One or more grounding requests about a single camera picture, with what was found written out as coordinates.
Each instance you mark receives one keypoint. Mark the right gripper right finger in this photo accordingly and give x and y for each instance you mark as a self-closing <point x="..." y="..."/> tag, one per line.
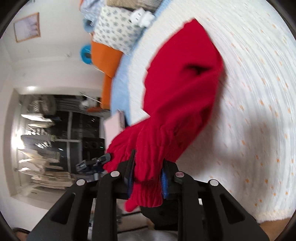
<point x="206" y="210"/>

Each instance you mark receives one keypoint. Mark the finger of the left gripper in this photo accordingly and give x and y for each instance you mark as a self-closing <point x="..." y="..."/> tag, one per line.
<point x="103" y="159"/>

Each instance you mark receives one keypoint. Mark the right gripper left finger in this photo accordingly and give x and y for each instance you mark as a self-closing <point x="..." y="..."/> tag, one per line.
<point x="87" y="202"/>

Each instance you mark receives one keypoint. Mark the red knit sweater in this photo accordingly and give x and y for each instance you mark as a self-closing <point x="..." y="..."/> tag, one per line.
<point x="180" y="90"/>

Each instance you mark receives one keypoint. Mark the folded pink garment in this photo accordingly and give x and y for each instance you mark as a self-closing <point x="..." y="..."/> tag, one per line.
<point x="113" y="126"/>

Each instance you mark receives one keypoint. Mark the dark balcony window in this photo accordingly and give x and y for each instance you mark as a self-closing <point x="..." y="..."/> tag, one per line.
<point x="58" y="132"/>

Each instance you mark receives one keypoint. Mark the light blue bedspread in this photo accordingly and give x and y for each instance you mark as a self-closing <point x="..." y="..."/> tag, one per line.
<point x="127" y="92"/>

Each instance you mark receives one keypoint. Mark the cream daisy blanket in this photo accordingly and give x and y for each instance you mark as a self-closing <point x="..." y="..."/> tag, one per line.
<point x="249" y="144"/>

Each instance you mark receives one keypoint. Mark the blue floral pillow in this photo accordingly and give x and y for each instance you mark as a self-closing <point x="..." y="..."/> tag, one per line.
<point x="114" y="29"/>

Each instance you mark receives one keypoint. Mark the white plush lamb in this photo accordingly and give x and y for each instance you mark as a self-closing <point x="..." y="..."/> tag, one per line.
<point x="141" y="18"/>

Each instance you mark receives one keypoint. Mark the blue plaid quilt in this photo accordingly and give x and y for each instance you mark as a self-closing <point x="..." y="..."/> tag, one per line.
<point x="90" y="9"/>

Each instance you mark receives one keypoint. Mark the beige patchwork pillow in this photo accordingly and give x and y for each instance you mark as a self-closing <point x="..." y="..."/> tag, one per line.
<point x="148" y="5"/>

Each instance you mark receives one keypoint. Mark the framed wall picture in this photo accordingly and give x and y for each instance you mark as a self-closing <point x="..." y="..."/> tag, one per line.
<point x="27" y="28"/>

